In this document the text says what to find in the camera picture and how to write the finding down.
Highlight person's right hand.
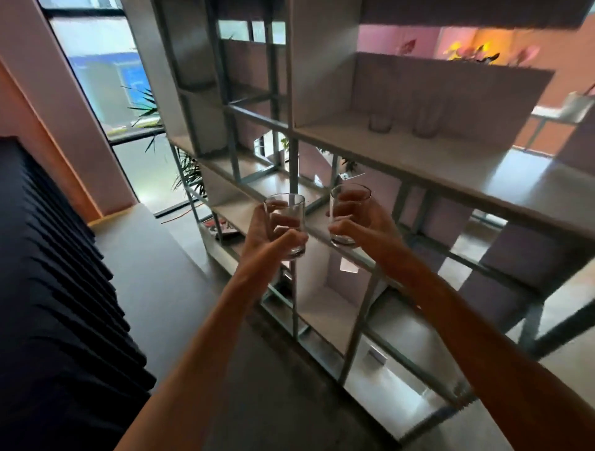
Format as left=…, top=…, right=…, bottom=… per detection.
left=328, top=190, right=411, bottom=280

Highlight person's left hand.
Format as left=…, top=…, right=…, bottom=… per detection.
left=236, top=204, right=309, bottom=299

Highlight clear drinking glass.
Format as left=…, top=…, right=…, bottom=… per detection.
left=264, top=193, right=307, bottom=259
left=329, top=183, right=373, bottom=248
left=368, top=99, right=394, bottom=135
left=413, top=99, right=443, bottom=139

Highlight person's right forearm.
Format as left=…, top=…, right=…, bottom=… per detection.
left=383, top=251, right=595, bottom=451

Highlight person's left forearm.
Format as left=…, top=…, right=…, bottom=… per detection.
left=114, top=274, right=269, bottom=451

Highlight colourful magazine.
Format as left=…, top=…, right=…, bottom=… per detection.
left=204, top=217, right=239, bottom=239

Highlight green palm plant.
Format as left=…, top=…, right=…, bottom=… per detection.
left=122, top=85, right=208, bottom=198

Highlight grey open shelf unit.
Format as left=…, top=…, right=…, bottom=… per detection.
left=122, top=0, right=595, bottom=443

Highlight yellow flowers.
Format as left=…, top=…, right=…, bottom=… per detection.
left=443, top=40, right=501, bottom=64

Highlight black pleated curtain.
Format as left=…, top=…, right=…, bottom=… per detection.
left=0, top=136, right=157, bottom=451

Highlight black framed window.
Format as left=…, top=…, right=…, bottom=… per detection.
left=38, top=0, right=197, bottom=218

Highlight white flower pot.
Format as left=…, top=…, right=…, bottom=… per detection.
left=559, top=90, right=595, bottom=124

